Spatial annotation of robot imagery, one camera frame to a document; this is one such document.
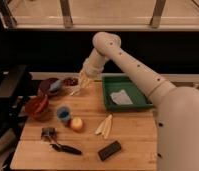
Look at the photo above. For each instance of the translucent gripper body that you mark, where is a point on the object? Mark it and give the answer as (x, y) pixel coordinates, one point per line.
(83, 79)

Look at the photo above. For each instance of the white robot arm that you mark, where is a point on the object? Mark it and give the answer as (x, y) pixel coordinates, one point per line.
(177, 107)

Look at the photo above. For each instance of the white bowl with food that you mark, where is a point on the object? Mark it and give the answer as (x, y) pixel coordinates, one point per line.
(70, 83)

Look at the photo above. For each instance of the blue sponge in bowl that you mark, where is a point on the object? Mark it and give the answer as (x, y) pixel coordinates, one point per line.
(55, 86)

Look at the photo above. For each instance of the red bowl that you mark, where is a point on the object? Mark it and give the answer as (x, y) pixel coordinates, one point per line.
(36, 107)

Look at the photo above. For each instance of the blue cup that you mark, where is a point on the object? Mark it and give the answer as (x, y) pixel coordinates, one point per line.
(63, 115)

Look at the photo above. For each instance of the green tray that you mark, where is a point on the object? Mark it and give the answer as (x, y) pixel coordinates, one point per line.
(114, 84)

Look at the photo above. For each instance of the white cloth in tray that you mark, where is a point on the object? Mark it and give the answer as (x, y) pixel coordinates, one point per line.
(121, 98)

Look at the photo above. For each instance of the yellow apple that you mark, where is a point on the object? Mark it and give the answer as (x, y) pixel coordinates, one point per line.
(76, 124)

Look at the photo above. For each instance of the banana slices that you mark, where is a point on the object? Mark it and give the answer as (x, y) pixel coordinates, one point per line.
(104, 127)

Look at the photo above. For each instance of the wooden cutting board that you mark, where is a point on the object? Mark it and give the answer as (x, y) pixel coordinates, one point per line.
(135, 131)

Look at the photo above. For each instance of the small metal clip object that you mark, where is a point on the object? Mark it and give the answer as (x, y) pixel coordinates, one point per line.
(48, 134)

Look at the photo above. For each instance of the black rectangular block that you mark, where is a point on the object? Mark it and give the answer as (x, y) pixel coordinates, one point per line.
(109, 150)

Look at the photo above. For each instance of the black equipment on left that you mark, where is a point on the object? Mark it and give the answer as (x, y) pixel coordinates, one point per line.
(12, 85)

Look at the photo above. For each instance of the black handled utensil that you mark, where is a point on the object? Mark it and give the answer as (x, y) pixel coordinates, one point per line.
(65, 148)

